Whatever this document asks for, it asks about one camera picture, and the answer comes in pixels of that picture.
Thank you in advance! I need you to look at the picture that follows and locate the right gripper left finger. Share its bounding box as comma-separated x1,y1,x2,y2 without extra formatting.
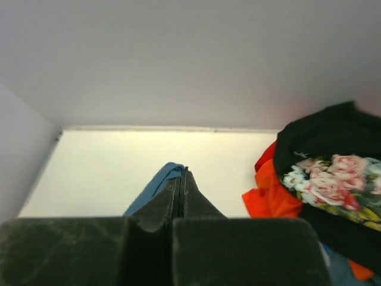
1,179,180,285

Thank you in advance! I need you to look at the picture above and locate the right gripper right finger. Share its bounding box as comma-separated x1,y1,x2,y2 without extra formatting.
171,170,332,285

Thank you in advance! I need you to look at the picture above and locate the orange t-shirt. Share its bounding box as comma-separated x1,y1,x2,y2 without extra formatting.
242,142,380,281

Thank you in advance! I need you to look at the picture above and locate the blue plastic bin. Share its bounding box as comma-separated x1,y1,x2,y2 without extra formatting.
318,242,330,268

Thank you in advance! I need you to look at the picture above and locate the grey blue t-shirt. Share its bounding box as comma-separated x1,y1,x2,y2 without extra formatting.
327,250,380,286

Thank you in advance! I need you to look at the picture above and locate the black floral t-shirt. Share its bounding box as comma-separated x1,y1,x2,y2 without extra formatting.
273,101,380,273

